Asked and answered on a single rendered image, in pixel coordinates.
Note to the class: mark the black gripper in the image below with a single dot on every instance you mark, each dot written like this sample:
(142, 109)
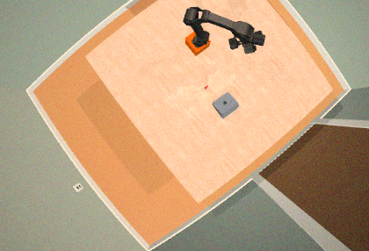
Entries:
(234, 43)

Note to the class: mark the grey metal panel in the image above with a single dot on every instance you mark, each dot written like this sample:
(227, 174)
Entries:
(225, 104)

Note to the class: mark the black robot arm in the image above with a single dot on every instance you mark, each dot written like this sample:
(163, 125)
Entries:
(243, 31)

